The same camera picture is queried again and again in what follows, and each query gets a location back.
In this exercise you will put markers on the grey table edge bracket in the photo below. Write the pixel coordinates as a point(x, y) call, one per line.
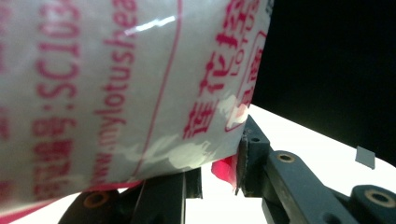
point(364, 157)

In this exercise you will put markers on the black curtain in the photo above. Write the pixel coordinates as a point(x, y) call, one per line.
point(327, 62)

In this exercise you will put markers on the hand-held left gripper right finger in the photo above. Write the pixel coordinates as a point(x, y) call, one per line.
point(253, 165)

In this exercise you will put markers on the pink and white snack bag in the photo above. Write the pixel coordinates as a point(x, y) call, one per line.
point(124, 77)

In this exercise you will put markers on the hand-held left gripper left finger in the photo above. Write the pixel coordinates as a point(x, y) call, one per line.
point(165, 199)

